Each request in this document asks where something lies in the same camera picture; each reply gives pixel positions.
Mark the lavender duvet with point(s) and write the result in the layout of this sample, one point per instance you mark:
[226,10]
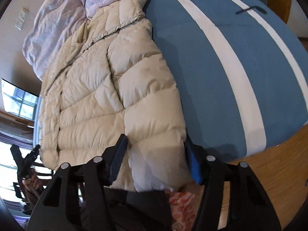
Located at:
[60,21]

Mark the window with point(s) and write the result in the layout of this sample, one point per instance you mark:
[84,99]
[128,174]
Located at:
[18,99]

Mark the cream puffer jacket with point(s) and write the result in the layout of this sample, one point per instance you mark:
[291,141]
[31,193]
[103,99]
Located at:
[113,84]

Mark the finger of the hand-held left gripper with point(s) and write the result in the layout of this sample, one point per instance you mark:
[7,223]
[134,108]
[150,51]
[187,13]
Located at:
[35,150]

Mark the person's left hand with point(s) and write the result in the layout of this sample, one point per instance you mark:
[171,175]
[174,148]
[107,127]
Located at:
[33,182]

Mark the white wall switch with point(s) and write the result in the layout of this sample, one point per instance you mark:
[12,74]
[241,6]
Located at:
[21,19]

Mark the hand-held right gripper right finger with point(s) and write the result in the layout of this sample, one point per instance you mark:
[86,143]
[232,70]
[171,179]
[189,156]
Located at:
[193,164]

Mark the wooden headboard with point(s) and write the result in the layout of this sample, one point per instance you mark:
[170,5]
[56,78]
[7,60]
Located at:
[279,2]

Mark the blue white striped bed sheet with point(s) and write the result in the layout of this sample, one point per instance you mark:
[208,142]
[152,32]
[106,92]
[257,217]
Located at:
[211,60]

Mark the floral patterned clothing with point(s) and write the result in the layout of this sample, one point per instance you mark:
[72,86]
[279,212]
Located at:
[180,205]

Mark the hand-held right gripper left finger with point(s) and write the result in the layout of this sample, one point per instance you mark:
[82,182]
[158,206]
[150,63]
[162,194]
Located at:
[117,160]

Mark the wooden bed frame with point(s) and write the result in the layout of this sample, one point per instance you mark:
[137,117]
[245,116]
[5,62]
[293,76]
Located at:
[276,173]

